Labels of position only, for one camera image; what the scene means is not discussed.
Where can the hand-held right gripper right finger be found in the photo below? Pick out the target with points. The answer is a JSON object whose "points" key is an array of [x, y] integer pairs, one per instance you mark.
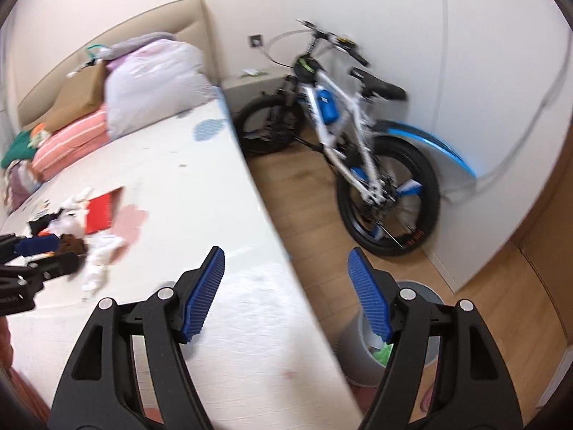
{"points": [[371, 295]]}

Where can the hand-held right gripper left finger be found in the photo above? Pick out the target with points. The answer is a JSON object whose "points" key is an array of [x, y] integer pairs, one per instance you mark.
{"points": [[203, 295]]}

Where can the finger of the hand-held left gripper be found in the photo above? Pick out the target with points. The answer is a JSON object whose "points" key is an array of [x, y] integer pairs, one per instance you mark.
{"points": [[53, 266], [36, 245]]}

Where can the orange snack wrapper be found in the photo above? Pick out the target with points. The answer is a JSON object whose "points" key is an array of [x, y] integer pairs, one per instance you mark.
{"points": [[47, 234]]}

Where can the black cloth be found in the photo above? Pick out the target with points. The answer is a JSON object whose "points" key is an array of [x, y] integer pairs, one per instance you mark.
{"points": [[42, 223]]}

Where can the brown sock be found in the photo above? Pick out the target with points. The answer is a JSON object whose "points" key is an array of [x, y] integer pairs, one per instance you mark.
{"points": [[71, 244]]}

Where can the clear plastic wrap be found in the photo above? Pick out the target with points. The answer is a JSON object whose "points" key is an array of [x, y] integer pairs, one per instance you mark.
{"points": [[67, 224]]}

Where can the white knotted tissue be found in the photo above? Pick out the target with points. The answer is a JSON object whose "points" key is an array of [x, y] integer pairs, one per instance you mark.
{"points": [[100, 260]]}

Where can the grey trash bin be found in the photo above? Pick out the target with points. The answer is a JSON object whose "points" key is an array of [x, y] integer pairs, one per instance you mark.
{"points": [[356, 358]]}

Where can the red box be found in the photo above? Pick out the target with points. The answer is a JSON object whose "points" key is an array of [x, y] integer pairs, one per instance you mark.
{"points": [[100, 212]]}

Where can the striped cloth bundle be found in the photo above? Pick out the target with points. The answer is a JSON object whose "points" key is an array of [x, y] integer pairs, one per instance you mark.
{"points": [[22, 183]]}

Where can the person's right leg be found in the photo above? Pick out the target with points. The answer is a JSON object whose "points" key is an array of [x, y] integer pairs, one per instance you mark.
{"points": [[22, 394]]}

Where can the green knitted blanket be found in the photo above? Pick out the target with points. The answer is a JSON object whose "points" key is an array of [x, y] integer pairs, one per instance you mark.
{"points": [[18, 148]]}

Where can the pink striped pillow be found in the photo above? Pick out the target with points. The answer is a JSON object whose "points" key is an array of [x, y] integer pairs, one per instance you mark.
{"points": [[71, 143]]}

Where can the green orange plush turtle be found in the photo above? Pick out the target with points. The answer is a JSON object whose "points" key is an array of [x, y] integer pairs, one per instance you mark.
{"points": [[40, 132]]}

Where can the white blue bicycle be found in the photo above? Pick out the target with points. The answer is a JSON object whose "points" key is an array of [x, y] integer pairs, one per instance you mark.
{"points": [[344, 103]]}

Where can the grey bagged duvet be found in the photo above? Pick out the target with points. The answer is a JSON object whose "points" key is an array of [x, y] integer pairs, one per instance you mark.
{"points": [[152, 89]]}

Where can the blue bicycle bottle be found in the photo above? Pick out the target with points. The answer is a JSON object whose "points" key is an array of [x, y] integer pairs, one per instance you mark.
{"points": [[327, 105]]}

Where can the pink folded cloth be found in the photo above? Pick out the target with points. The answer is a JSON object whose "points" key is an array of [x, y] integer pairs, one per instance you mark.
{"points": [[117, 63]]}

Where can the grey nightstand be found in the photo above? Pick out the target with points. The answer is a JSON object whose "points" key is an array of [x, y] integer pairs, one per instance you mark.
{"points": [[255, 94]]}

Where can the white paper scraps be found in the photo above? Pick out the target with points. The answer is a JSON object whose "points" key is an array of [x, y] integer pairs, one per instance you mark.
{"points": [[250, 73]]}

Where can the grey folded clothing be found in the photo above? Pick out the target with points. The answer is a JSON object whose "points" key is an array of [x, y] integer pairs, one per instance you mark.
{"points": [[143, 42]]}

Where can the beige padded headboard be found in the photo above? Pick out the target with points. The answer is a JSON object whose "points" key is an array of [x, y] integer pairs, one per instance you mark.
{"points": [[188, 22]]}

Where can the wall socket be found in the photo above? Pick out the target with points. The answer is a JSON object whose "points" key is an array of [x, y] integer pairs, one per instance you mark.
{"points": [[256, 40]]}

